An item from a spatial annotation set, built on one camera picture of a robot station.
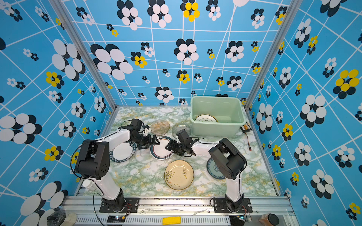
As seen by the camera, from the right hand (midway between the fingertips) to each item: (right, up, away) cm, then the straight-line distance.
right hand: (169, 149), depth 92 cm
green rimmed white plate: (-7, -2, 0) cm, 7 cm away
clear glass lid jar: (-46, -24, -30) cm, 60 cm away
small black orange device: (+56, +13, +13) cm, 59 cm away
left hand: (-9, +3, +1) cm, 10 cm away
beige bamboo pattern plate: (+7, -14, -7) cm, 17 cm away
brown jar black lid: (+48, -25, -29) cm, 61 cm away
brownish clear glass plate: (-9, +13, +15) cm, 22 cm away
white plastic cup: (-41, -15, -18) cm, 47 cm away
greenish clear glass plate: (+6, +14, +15) cm, 22 cm away
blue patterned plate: (+28, -12, -6) cm, 30 cm away
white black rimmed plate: (+27, +21, +17) cm, 38 cm away
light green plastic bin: (+36, +22, +22) cm, 48 cm away
